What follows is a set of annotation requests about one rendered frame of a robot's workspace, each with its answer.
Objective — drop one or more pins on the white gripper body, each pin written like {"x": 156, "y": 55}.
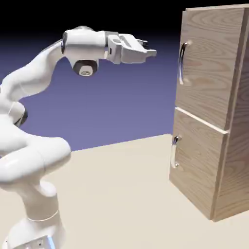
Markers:
{"x": 130, "y": 52}

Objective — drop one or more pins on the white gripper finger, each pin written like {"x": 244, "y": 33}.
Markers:
{"x": 151, "y": 53}
{"x": 141, "y": 41}

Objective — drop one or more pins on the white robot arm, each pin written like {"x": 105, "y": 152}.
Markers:
{"x": 29, "y": 159}

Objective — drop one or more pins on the tall light wood cabinet door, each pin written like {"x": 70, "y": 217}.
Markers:
{"x": 210, "y": 68}

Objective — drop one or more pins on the light wood cabinet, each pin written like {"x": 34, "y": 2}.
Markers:
{"x": 214, "y": 116}

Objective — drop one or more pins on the short light wood cabinet door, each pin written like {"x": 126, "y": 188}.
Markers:
{"x": 196, "y": 165}

